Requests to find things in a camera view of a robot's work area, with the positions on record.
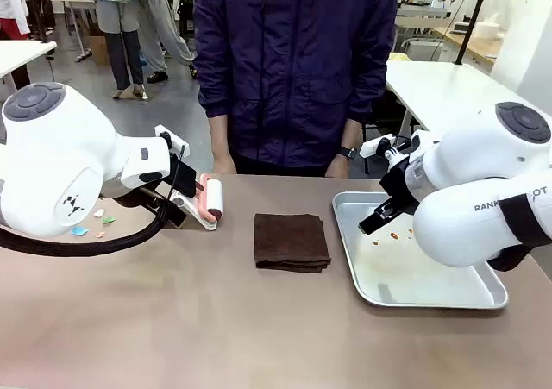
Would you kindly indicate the silver metal tray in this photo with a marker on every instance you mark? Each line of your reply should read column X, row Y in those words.
column 409, row 277

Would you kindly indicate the brown towel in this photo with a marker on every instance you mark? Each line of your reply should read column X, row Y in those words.
column 290, row 242

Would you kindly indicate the white table with white legs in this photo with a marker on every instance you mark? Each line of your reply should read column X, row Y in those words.
column 440, row 87

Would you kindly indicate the person's left hand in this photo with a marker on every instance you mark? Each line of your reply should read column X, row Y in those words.
column 338, row 169

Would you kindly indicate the person in white coat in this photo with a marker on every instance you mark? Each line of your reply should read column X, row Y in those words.
column 13, row 5

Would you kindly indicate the person's black trousers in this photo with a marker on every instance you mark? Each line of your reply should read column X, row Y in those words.
column 280, row 169

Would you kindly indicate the person's right forearm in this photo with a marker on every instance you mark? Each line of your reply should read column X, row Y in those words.
column 220, row 139

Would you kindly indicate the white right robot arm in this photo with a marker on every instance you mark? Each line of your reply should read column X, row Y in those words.
column 466, row 156

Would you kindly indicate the green paper scrap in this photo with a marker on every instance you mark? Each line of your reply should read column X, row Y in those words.
column 109, row 220

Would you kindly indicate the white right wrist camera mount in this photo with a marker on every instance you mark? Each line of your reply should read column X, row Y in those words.
column 373, row 146

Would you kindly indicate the person's left forearm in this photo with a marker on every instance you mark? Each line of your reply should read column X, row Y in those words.
column 351, row 132

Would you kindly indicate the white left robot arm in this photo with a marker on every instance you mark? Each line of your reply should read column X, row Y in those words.
column 64, row 147

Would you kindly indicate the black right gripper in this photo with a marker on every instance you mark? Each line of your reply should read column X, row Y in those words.
column 401, row 186

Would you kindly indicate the white folded roller stand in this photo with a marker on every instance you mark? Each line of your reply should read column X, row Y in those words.
column 196, row 214

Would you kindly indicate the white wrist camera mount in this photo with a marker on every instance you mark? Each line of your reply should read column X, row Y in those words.
column 373, row 146
column 170, row 135

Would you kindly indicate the black wristwatch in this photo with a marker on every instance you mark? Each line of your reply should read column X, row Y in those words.
column 348, row 152

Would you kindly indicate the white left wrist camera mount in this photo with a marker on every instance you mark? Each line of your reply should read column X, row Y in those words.
column 170, row 135

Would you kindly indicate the wooden workbench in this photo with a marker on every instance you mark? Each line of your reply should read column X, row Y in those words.
column 474, row 46

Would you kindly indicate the person in grey trousers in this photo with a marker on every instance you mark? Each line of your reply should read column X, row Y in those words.
column 166, row 31

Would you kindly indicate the cardboard box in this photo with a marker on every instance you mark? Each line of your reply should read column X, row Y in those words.
column 100, row 50

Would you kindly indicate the blue paper scrap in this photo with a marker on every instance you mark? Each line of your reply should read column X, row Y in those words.
column 79, row 231

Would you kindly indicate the person in blue patterned shirt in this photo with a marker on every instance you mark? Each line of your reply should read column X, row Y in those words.
column 121, row 31

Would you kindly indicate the white table with black clamp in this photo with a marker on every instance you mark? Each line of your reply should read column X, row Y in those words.
column 21, row 52

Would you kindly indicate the person's right hand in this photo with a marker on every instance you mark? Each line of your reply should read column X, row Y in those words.
column 224, row 165

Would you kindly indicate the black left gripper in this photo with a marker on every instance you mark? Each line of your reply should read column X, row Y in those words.
column 157, row 194

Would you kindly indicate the person in navy jacket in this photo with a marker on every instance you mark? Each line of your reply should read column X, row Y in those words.
column 293, row 70

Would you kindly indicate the black tripod pole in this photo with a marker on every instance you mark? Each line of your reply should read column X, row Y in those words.
column 473, row 18

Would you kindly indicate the white paper scrap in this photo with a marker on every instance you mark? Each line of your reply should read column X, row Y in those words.
column 99, row 212

